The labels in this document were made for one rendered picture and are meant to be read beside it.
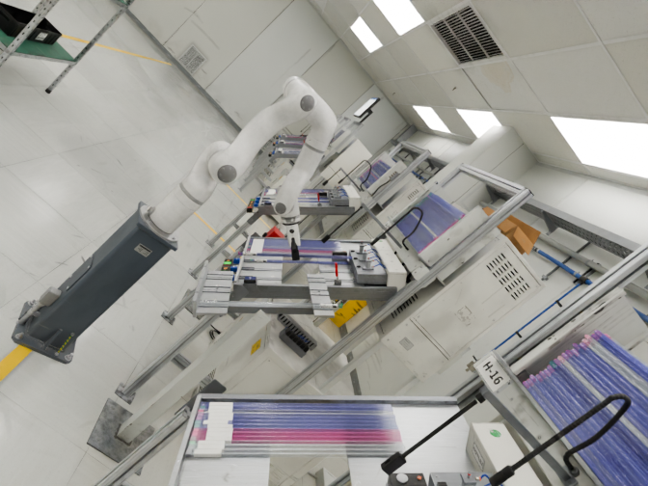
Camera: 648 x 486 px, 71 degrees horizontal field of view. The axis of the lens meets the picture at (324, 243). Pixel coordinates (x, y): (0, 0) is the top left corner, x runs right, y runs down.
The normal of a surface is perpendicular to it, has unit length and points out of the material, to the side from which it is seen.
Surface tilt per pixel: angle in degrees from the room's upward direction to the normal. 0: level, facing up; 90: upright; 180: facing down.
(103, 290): 90
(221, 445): 45
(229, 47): 90
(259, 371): 90
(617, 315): 90
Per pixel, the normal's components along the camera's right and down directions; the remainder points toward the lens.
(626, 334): 0.07, 0.30
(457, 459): 0.06, -0.95
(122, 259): 0.29, 0.52
